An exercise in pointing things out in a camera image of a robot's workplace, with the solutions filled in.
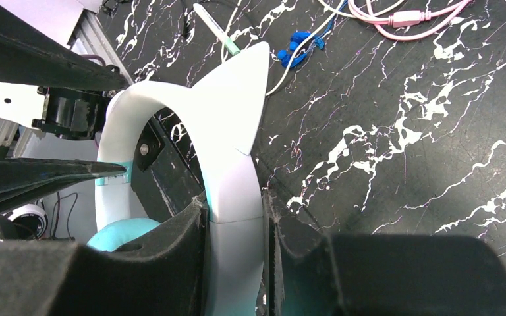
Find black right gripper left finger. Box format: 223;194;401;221
0;201;208;315

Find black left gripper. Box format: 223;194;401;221
0;5;128;213

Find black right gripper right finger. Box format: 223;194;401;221
262;190;506;315

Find teal white cat-ear headphones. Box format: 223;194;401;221
95;42;270;315

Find white green marker pen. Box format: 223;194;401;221
192;3;240;56

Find blue cable with earbuds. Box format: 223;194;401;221
277;0;350;70

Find white cable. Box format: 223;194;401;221
220;0;407;97

